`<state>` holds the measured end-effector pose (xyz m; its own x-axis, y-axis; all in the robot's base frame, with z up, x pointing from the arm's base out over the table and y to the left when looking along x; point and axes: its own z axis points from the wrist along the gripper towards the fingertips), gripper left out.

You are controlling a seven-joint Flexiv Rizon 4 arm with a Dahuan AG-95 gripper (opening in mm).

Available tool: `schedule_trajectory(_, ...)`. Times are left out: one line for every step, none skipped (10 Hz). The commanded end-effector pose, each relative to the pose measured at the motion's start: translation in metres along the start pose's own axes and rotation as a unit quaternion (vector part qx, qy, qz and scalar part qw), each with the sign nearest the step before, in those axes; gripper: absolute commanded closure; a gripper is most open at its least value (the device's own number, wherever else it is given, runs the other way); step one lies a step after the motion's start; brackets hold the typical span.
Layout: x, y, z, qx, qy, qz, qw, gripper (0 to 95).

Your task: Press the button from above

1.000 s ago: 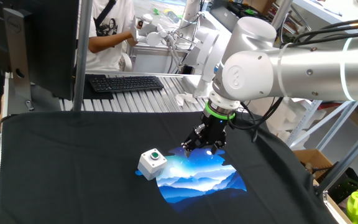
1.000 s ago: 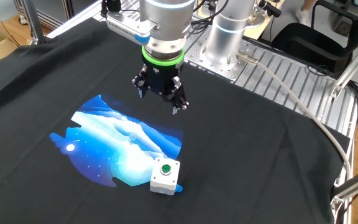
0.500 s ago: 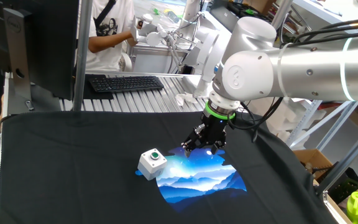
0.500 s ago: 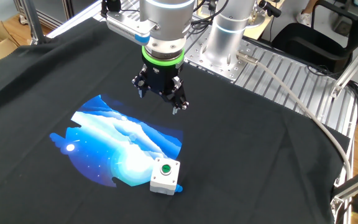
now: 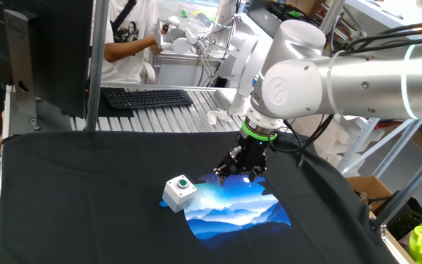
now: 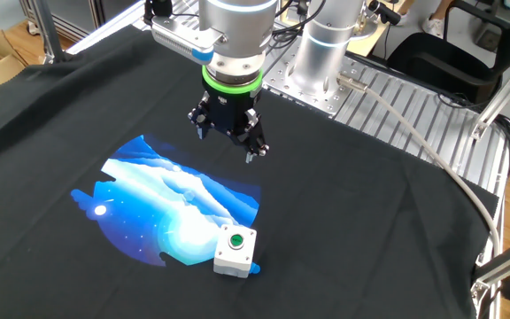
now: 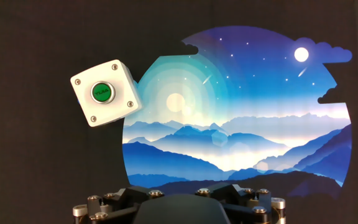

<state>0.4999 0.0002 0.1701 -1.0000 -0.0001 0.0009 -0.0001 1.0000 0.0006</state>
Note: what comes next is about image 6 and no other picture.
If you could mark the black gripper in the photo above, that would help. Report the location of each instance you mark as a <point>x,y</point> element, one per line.
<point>230,111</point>

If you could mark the white green push-button box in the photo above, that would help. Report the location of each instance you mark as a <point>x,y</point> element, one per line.
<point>233,257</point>

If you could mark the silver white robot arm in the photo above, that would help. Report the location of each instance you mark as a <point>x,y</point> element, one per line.
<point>237,26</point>

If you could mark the black T-shirt with blue print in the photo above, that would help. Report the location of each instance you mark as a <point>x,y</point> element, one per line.
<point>348,221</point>

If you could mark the tan flat board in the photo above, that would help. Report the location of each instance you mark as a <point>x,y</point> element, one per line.
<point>370,42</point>

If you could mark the black cylindrical webcam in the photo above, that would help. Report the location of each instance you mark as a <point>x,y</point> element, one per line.
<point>383,11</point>

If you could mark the white sneaker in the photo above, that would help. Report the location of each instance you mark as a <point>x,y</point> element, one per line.
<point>433,26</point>

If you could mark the black office chair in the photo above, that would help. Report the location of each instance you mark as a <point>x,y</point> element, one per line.
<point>450,62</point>

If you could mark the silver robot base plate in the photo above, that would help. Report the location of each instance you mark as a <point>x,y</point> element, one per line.
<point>321,97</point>

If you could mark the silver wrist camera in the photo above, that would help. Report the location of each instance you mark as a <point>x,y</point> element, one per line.
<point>180,40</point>

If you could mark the dark frame post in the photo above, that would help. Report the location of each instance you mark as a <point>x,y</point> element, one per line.
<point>51,35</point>

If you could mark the aluminium frame strut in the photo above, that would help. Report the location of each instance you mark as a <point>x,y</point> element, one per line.
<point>503,93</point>
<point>507,261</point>

